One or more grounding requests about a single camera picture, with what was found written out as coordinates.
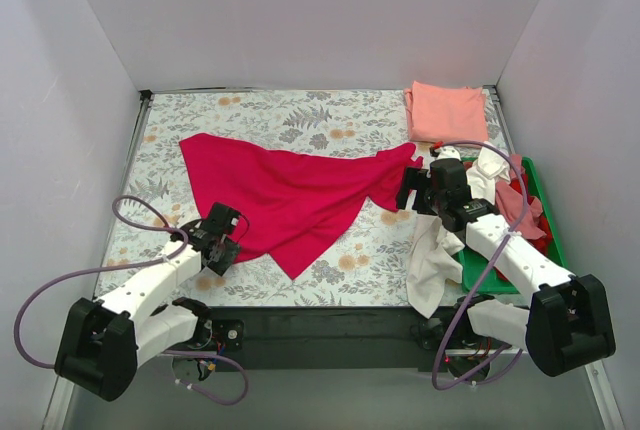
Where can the folded salmon pink t shirt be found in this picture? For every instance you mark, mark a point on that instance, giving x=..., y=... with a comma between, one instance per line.
x=437, y=114

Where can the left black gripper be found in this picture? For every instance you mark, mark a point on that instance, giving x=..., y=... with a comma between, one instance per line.
x=226, y=252

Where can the red t shirt in tray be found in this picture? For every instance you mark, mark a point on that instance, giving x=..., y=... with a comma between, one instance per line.
x=541, y=244

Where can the dusty pink t shirt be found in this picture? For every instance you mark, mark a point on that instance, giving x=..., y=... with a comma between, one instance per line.
x=522, y=210

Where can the magenta red t shirt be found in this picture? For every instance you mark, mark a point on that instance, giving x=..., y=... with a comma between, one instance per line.
x=297, y=205

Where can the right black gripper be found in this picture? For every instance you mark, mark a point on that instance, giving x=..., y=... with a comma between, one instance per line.
x=414, y=190

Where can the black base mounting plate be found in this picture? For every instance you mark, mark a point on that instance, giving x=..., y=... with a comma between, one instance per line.
x=314, y=338

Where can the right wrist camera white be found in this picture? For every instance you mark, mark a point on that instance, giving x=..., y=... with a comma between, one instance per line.
x=440, y=151

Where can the green plastic tray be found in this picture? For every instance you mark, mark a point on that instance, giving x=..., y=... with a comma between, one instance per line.
x=474, y=263

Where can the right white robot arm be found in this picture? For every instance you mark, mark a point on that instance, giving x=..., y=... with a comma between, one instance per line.
x=567, y=322

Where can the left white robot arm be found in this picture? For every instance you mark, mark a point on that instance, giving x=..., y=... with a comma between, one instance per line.
x=105, y=341

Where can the white t shirt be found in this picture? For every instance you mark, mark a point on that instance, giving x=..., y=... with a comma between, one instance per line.
x=431, y=260

